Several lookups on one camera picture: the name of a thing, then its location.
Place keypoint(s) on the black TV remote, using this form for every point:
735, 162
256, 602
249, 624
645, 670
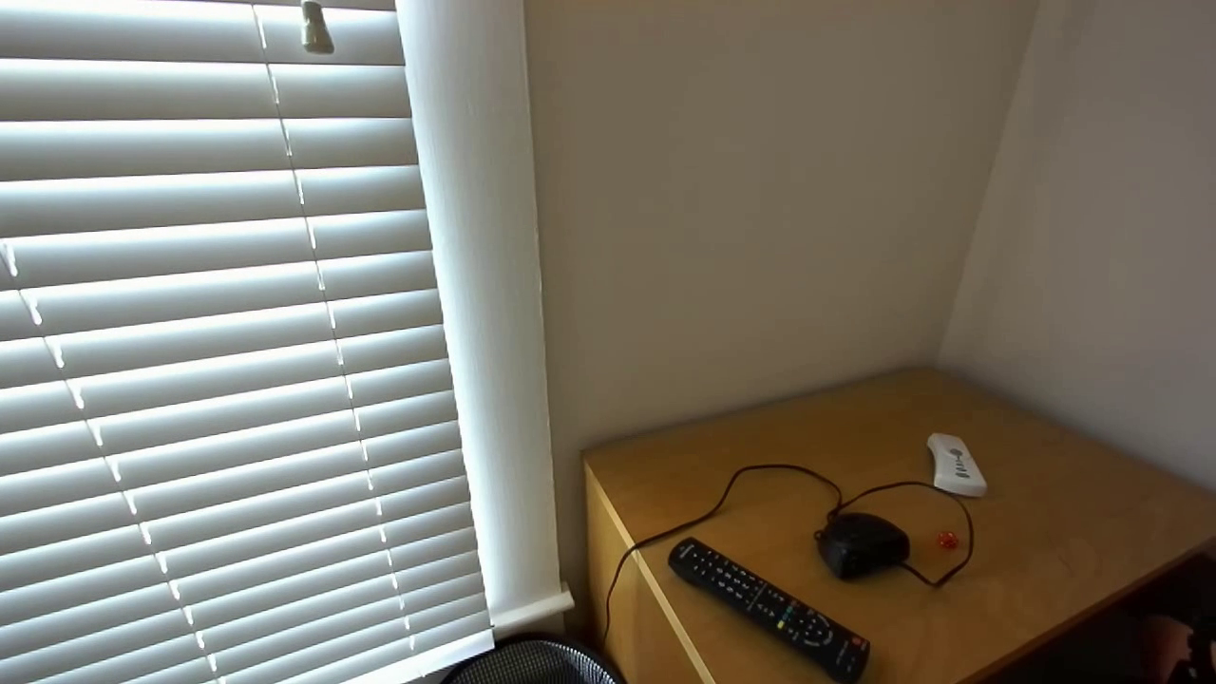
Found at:
764, 605

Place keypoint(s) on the black power adapter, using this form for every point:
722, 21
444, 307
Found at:
862, 545

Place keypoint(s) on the black waste bin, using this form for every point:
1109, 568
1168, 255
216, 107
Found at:
532, 662

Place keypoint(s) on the white remote control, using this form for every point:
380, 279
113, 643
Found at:
957, 466

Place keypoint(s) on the small orange cap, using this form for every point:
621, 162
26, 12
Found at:
948, 542

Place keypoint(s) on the white window blinds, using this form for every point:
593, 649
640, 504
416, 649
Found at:
216, 354

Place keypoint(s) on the light wood dresser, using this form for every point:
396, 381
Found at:
1078, 506

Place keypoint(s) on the white window frame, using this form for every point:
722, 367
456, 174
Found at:
489, 315

